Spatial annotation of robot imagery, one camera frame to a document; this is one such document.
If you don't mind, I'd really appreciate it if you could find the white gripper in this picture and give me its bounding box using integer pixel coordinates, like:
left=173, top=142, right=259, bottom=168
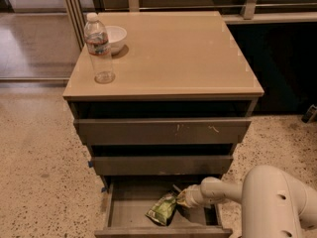
left=176, top=184, right=205, bottom=208

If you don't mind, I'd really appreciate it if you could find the green jalapeno chip bag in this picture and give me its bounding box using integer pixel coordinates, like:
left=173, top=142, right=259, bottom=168
left=146, top=191, right=177, bottom=226

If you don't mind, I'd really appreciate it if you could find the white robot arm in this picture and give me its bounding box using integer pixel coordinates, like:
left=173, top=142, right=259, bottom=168
left=177, top=165, right=317, bottom=238

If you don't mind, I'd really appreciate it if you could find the grey middle drawer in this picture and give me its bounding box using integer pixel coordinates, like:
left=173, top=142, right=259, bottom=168
left=89, top=156, right=233, bottom=176

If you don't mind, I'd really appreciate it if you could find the grey open bottom drawer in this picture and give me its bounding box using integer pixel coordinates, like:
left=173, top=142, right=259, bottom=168
left=95, top=176, right=233, bottom=238

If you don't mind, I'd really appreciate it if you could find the grey three-drawer cabinet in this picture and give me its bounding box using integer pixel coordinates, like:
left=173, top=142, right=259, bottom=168
left=62, top=11, right=265, bottom=238

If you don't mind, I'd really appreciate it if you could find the grey top drawer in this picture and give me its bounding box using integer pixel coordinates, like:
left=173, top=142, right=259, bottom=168
left=74, top=118, right=251, bottom=145

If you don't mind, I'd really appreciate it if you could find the white bowl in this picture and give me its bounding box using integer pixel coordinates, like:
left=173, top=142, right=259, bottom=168
left=106, top=26, right=127, bottom=55

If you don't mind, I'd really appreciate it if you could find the clear plastic water bottle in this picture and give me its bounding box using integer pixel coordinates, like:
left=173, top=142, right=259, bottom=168
left=84, top=13, right=115, bottom=84

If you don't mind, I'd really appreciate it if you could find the metal shelf frame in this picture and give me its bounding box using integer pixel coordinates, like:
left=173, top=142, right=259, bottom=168
left=63, top=0, right=317, bottom=46

